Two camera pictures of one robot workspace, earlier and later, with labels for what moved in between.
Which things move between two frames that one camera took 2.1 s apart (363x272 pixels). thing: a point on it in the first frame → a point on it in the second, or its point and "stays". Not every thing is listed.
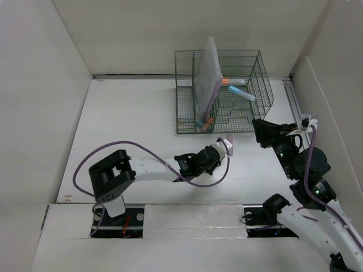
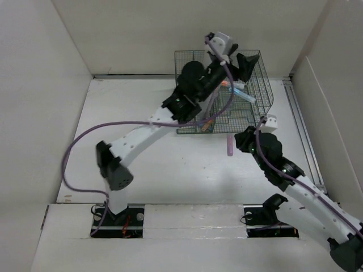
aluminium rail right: [291, 94] stays
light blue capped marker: [242, 93] stays
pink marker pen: [230, 138] stays
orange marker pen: [210, 120] stays
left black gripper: [209, 171] → [244, 64]
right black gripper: [265, 132] → [243, 137]
